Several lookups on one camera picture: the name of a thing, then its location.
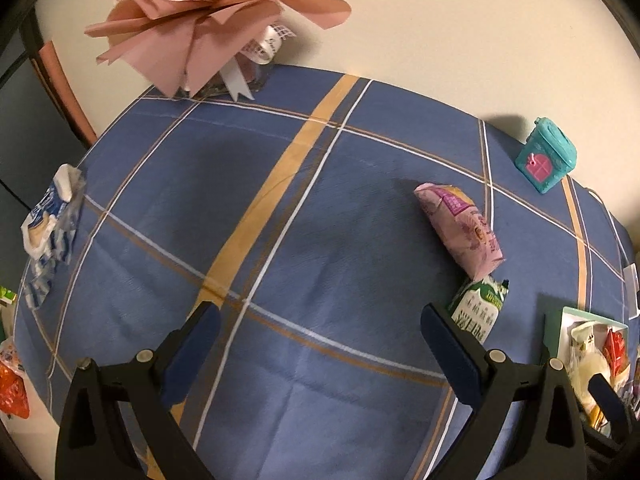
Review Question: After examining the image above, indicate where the small green white packet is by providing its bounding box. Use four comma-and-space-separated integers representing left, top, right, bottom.
446, 275, 510, 344

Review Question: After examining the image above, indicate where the red heart snack bag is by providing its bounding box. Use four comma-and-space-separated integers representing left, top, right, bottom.
602, 330, 630, 391

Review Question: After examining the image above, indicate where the pink purple snack packet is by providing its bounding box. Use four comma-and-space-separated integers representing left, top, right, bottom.
413, 183, 504, 281

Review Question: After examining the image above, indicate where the white round bun packet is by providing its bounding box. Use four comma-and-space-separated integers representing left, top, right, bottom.
570, 350, 611, 413

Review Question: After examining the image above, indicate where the orange plastic bag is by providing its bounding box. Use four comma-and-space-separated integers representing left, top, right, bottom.
0, 363, 30, 419

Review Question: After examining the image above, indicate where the green rimmed white tray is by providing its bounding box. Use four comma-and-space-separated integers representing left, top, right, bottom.
542, 307, 628, 437

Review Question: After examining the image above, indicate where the blue white crumpled wrapper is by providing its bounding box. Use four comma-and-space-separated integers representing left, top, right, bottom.
21, 164, 86, 310

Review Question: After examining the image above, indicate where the teal toy house box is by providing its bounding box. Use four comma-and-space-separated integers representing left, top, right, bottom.
514, 117, 577, 194

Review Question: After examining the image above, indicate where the blue plaid tablecloth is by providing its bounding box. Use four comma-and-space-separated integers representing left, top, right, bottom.
15, 66, 639, 479

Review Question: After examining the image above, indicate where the pink flower bouquet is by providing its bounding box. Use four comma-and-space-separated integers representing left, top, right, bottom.
85, 0, 352, 98

